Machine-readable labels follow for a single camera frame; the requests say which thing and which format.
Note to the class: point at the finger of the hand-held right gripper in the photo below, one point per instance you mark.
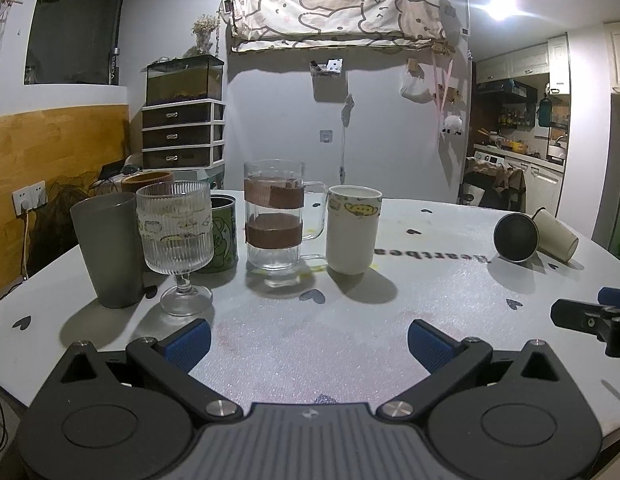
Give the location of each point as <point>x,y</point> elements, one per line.
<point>615,296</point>
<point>580,314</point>

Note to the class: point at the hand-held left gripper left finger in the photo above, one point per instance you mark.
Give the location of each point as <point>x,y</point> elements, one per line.
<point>190,346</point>

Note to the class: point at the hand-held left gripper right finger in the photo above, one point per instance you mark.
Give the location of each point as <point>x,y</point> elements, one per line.
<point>430,346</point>

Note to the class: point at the beige cup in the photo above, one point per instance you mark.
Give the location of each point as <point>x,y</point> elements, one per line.
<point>557,240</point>

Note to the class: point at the grey plastic cup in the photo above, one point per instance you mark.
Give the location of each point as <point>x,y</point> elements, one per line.
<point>107,250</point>

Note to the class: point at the white cup with cartoon print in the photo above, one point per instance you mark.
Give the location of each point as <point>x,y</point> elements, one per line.
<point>351,235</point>

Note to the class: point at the brown ribbed cup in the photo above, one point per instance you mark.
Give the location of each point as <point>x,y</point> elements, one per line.
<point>147,181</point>

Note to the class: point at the green printed can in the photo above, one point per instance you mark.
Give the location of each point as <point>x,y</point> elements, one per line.
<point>225,240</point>

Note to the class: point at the ribbed glass goblet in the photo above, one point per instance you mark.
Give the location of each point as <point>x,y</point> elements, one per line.
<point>175,230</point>

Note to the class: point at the chair with draped cloth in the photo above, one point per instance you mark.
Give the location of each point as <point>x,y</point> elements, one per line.
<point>492,185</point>

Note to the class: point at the glass mug with brown bands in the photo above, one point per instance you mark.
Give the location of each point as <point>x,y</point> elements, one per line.
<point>272,210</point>

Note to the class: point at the white washing machine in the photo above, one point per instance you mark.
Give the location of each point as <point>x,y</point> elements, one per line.
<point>495,157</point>

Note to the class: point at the white drawer unit dark drawers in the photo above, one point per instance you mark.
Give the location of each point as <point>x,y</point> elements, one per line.
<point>182,135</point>

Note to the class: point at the white plush toy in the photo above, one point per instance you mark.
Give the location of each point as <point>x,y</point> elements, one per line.
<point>452,125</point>

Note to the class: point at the white hanging bag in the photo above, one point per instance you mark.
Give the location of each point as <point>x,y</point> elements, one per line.
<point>416,91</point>

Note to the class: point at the pink ribbon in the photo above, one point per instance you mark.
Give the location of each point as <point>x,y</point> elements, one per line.
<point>442,90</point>

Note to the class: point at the glass fish tank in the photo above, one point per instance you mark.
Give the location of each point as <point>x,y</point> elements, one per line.
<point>184,82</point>

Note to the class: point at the large ceiling light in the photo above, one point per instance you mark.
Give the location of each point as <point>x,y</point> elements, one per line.
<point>503,5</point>

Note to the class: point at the dried flowers in vase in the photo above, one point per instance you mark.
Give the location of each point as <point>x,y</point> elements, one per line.
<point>205,32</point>

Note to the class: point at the dark window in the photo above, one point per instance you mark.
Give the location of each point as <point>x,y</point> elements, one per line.
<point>72,25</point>

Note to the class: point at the cartoon printed cloth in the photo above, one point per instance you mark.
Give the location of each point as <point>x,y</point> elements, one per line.
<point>335,10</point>

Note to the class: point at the white wall socket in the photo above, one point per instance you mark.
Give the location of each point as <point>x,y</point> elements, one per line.
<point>29,197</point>

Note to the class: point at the small white wall hook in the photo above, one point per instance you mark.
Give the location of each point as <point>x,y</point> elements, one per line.
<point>326,136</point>

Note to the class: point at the white kitchen wall cabinets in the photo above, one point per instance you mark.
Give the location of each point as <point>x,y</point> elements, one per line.
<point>522,62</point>

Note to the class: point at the small wall shelf box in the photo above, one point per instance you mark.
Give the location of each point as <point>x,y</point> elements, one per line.
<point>326,67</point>

